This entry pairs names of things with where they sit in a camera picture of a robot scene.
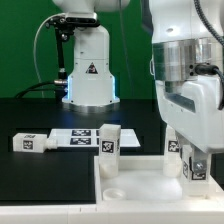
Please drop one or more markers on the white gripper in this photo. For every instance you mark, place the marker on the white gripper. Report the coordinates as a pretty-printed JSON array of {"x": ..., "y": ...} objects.
[{"x": 195, "y": 117}]

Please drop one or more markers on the white square tabletop tray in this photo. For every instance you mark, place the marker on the white square tabletop tray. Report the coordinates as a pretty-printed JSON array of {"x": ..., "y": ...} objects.
[{"x": 140, "y": 182}]

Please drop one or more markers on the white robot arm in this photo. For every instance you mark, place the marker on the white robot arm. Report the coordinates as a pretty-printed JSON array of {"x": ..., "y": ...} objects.
[{"x": 187, "y": 58}]

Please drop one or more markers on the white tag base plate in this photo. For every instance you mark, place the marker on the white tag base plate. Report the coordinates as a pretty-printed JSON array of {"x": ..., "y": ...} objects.
[{"x": 90, "y": 137}]

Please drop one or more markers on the black camera stand pole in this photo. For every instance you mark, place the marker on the black camera stand pole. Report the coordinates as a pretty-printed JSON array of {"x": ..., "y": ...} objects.
[{"x": 62, "y": 74}]

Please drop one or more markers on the black camera on stand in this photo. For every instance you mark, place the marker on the black camera on stand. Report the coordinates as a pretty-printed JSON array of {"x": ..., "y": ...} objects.
[{"x": 73, "y": 20}]

